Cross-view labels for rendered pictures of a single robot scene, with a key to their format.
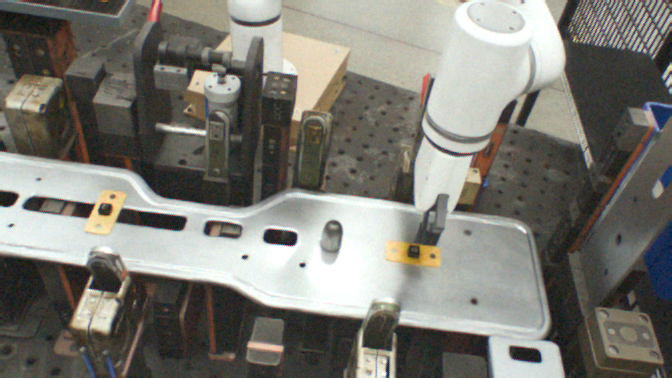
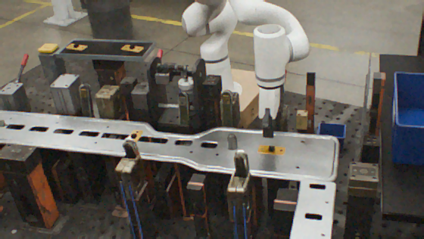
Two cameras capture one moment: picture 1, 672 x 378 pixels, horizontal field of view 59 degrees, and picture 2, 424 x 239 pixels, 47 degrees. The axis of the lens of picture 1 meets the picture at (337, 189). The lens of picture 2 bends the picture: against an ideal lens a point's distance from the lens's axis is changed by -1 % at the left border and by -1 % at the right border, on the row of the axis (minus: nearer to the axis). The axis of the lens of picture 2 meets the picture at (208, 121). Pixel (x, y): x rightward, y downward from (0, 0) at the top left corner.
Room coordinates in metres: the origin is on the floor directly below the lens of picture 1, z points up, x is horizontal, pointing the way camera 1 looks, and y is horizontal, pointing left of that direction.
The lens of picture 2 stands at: (-0.62, -0.40, 1.94)
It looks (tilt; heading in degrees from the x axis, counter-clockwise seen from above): 34 degrees down; 21
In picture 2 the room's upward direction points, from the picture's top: 6 degrees counter-clockwise
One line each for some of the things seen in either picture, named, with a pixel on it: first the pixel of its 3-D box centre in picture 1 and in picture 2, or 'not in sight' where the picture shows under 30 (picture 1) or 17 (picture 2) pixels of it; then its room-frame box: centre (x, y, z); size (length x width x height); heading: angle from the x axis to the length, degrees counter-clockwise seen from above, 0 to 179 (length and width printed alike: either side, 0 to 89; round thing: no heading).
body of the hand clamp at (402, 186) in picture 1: (398, 225); (279, 150); (0.74, -0.12, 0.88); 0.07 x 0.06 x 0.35; 2
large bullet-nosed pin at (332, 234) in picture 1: (332, 236); (232, 142); (0.57, 0.00, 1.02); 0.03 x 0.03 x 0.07
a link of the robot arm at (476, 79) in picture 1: (481, 67); (271, 50); (0.58, -0.14, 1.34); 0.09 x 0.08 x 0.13; 126
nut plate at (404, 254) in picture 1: (413, 252); (271, 148); (0.58, -0.13, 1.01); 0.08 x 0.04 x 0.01; 92
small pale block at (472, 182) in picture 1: (442, 245); (301, 157); (0.71, -0.20, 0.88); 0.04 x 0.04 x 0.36; 2
